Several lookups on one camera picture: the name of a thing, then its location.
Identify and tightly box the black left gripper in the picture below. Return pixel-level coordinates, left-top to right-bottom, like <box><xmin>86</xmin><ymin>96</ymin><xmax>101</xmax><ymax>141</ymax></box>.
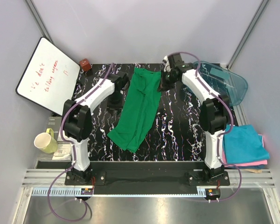
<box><xmin>107</xmin><ymin>91</ymin><xmax>123</xmax><ymax>115</ymax></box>

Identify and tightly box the green t-shirt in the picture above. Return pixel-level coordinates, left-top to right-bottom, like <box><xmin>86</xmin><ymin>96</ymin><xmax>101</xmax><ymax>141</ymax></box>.
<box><xmin>107</xmin><ymin>68</ymin><xmax>161</xmax><ymax>153</ymax></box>

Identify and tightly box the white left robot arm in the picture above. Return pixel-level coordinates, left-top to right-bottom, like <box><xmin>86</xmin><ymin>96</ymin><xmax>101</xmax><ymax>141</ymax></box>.
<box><xmin>60</xmin><ymin>71</ymin><xmax>130</xmax><ymax>185</ymax></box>

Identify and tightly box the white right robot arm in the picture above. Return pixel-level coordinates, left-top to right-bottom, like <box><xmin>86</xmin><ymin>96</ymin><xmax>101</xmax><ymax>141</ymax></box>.
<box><xmin>157</xmin><ymin>52</ymin><xmax>233</xmax><ymax>185</ymax></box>

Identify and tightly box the small red-brown box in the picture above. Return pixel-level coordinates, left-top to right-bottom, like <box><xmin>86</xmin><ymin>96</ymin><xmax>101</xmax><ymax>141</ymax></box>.
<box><xmin>79</xmin><ymin>58</ymin><xmax>92</xmax><ymax>72</ymax></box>

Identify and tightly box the clear blue plastic bin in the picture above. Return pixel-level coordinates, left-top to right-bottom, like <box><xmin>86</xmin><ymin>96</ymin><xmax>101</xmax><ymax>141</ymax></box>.
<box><xmin>183</xmin><ymin>60</ymin><xmax>249</xmax><ymax>106</ymax></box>

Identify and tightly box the white whiteboard with red writing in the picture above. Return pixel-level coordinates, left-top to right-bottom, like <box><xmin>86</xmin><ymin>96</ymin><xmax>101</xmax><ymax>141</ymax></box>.
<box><xmin>15</xmin><ymin>37</ymin><xmax>80</xmax><ymax>115</ymax></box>

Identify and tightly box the spiral bound manual booklet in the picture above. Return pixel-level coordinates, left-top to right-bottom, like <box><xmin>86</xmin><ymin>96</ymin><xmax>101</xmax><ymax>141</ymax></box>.
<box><xmin>38</xmin><ymin>117</ymin><xmax>71</xmax><ymax>161</ymax></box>

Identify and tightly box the yellow-green mug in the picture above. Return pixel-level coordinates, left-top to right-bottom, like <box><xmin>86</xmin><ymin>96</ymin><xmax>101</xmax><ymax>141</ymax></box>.
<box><xmin>34</xmin><ymin>128</ymin><xmax>58</xmax><ymax>154</ymax></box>

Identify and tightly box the folded blue t-shirt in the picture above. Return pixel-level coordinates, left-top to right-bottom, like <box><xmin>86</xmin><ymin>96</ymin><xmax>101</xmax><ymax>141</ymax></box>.
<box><xmin>223</xmin><ymin>125</ymin><xmax>270</xmax><ymax>165</ymax></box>

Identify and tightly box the folded pink t-shirt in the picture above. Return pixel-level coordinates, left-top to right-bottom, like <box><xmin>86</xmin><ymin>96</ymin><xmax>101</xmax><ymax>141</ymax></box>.
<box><xmin>221</xmin><ymin>134</ymin><xmax>268</xmax><ymax>168</ymax></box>

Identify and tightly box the folded tan t-shirt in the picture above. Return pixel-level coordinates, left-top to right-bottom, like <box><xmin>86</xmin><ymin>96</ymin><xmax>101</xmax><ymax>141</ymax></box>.
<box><xmin>245</xmin><ymin>168</ymin><xmax>262</xmax><ymax>174</ymax></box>

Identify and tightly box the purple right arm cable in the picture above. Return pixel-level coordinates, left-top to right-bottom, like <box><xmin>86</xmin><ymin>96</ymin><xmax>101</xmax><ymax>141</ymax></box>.
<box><xmin>167</xmin><ymin>51</ymin><xmax>243</xmax><ymax>203</ymax></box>

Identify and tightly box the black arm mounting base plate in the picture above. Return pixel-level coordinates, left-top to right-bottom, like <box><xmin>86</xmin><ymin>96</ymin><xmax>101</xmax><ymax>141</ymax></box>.
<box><xmin>65</xmin><ymin>161</ymin><xmax>230</xmax><ymax>196</ymax></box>

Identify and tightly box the aluminium frame rail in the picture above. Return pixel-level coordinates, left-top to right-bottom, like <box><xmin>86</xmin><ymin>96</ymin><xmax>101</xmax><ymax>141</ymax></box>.
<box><xmin>21</xmin><ymin>169</ymin><xmax>276</xmax><ymax>187</ymax></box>

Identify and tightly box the white slotted cable duct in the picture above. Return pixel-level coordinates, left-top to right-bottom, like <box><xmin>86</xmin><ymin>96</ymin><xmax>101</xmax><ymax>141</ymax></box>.
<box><xmin>32</xmin><ymin>187</ymin><xmax>94</xmax><ymax>197</ymax></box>

